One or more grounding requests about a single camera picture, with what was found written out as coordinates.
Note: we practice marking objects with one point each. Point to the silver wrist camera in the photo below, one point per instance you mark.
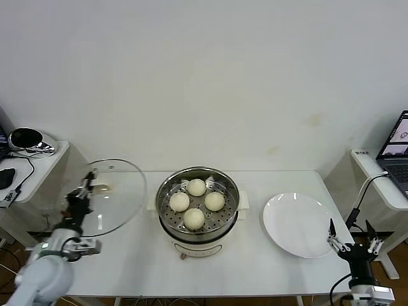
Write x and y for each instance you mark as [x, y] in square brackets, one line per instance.
[87, 248]
[381, 293]

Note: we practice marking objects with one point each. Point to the stainless steel steamer basket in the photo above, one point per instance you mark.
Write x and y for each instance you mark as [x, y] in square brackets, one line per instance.
[223, 220]

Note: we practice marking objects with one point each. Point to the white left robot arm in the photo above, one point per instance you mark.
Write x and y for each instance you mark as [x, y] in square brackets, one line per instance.
[44, 280]

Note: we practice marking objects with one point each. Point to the white printed usb hub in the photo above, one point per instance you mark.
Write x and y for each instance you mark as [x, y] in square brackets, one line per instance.
[9, 198]

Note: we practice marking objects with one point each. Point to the black computer mouse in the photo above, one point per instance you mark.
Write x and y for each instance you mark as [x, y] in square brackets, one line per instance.
[6, 178]

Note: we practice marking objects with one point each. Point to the white printed label sticker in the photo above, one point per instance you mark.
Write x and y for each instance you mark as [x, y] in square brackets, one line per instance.
[362, 152]

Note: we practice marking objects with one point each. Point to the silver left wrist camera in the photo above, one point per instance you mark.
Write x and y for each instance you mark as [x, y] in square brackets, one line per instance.
[87, 248]

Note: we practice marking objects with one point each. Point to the shiny chrome helmet-shaped device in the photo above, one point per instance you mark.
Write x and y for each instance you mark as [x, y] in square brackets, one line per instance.
[25, 137]

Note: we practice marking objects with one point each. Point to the white steamed baozi bun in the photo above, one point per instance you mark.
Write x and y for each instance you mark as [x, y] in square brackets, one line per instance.
[196, 187]
[193, 219]
[214, 201]
[179, 201]

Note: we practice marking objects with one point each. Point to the white round plate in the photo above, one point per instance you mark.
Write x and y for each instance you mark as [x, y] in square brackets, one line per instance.
[296, 223]

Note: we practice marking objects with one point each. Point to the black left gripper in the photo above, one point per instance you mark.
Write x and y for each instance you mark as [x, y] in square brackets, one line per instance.
[78, 208]

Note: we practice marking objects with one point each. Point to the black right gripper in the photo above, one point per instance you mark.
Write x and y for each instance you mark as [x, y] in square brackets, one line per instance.
[358, 258]

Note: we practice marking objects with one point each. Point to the cream electric cooking pot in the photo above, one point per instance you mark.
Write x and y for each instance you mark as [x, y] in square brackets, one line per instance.
[194, 247]

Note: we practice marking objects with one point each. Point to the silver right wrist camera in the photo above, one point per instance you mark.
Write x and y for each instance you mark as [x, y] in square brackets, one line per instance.
[381, 293]

